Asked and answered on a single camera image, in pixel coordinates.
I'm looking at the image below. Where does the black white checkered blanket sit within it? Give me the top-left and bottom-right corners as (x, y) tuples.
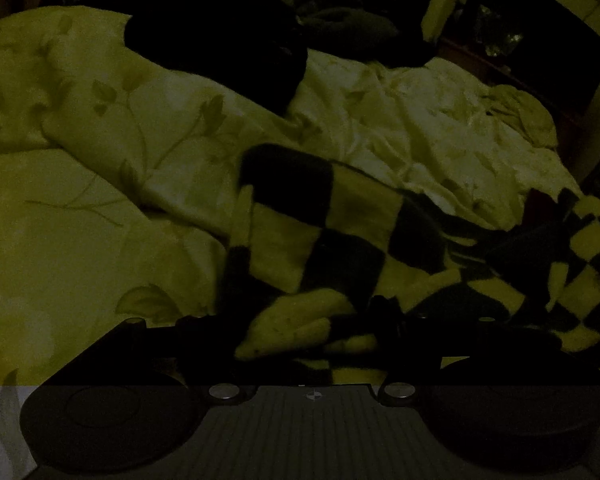
(215, 144), (600, 384)

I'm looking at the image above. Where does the light floral bed sheet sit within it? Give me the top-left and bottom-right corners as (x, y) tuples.
(0, 8), (581, 385)

